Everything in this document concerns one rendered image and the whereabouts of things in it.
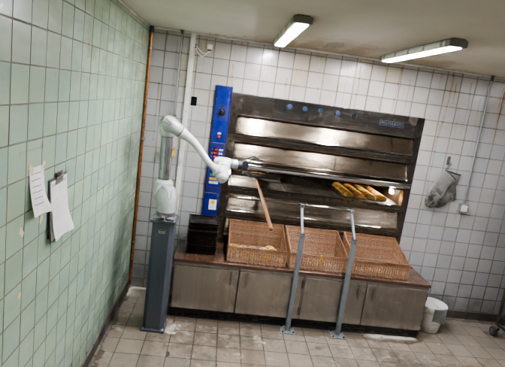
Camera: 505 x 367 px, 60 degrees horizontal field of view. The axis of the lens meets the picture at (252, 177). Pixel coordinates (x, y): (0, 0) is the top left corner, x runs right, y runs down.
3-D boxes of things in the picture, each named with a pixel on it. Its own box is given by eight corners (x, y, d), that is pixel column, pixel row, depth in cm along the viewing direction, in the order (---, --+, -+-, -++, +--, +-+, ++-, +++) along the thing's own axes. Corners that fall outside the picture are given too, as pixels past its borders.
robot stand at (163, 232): (139, 331, 372) (149, 219, 354) (145, 319, 392) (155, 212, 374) (163, 334, 373) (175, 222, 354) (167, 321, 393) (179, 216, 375)
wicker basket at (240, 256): (225, 244, 445) (229, 217, 440) (279, 250, 449) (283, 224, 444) (225, 262, 397) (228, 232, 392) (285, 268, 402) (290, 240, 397)
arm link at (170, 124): (185, 125, 351) (182, 123, 364) (167, 112, 344) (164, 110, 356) (176, 138, 351) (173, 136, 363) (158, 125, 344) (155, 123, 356)
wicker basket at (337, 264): (280, 250, 449) (284, 224, 444) (334, 255, 454) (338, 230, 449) (288, 268, 401) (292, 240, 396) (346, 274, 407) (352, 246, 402)
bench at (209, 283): (174, 290, 454) (179, 238, 443) (397, 313, 473) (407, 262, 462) (167, 317, 399) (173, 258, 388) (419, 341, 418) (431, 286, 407)
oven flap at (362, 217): (225, 210, 440) (228, 191, 443) (395, 230, 454) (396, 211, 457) (225, 210, 435) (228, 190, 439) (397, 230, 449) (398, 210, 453)
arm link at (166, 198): (157, 213, 353) (160, 187, 349) (154, 207, 369) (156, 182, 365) (177, 213, 359) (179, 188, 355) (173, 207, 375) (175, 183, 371)
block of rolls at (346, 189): (331, 185, 519) (331, 180, 518) (370, 189, 523) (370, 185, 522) (344, 196, 459) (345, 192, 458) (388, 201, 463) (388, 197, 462)
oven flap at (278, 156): (231, 160, 430) (234, 140, 433) (405, 182, 444) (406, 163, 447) (231, 160, 426) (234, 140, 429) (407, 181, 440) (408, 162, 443)
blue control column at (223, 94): (203, 234, 641) (220, 87, 602) (213, 235, 643) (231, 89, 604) (192, 293, 452) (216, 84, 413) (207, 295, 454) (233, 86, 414)
